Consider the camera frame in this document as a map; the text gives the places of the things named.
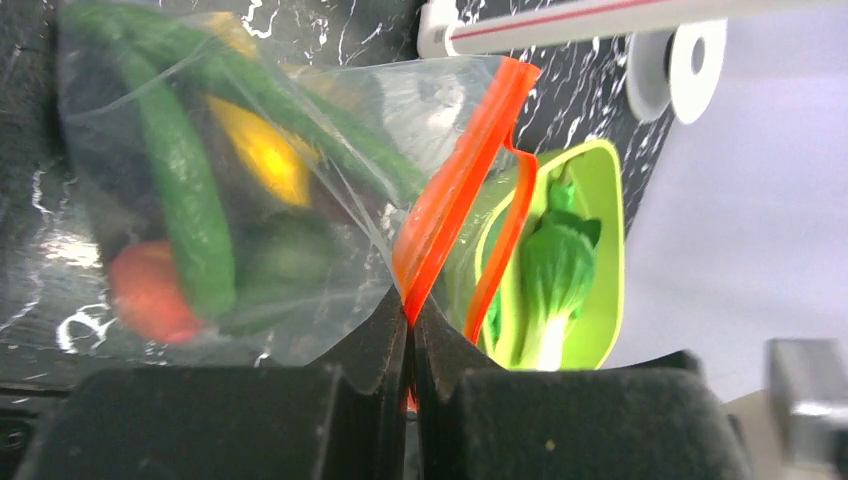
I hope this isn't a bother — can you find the clear zip bag orange zipper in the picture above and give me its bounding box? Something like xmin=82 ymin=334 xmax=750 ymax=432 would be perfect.
xmin=58 ymin=1 xmax=540 ymax=365

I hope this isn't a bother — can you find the white PVC pipe frame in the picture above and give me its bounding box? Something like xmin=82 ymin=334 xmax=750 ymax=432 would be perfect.
xmin=417 ymin=0 xmax=822 ymax=58

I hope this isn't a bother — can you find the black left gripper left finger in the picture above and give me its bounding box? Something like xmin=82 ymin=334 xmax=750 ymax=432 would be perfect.
xmin=16 ymin=291 xmax=408 ymax=479

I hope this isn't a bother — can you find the green toy cucumber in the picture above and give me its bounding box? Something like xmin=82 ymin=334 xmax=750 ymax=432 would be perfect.
xmin=121 ymin=14 xmax=428 ymax=202

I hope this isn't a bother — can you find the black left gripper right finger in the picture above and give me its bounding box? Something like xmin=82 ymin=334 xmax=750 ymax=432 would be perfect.
xmin=411 ymin=301 xmax=752 ymax=479

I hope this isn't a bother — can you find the red toy strawberry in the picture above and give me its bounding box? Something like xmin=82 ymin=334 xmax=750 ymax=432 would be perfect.
xmin=108 ymin=241 xmax=204 ymax=344

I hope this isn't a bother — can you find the green toy avocado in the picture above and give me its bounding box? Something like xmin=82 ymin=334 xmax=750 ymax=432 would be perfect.
xmin=215 ymin=213 xmax=338 ymax=336

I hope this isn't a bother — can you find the yellow toy corn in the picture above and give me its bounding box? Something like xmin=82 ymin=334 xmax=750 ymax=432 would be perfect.
xmin=205 ymin=13 xmax=319 ymax=208

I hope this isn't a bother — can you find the green toy pepper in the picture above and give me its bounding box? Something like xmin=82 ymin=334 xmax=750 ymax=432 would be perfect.
xmin=60 ymin=3 xmax=236 ymax=317

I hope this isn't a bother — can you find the toy bok choy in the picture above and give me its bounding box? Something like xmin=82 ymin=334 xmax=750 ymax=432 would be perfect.
xmin=501 ymin=178 xmax=602 ymax=370

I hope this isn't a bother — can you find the aluminium rail frame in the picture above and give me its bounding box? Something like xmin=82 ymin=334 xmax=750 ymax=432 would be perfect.
xmin=724 ymin=338 xmax=847 ymax=480

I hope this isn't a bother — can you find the white filament spool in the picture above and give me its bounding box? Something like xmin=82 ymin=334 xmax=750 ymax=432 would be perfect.
xmin=625 ymin=19 xmax=727 ymax=125

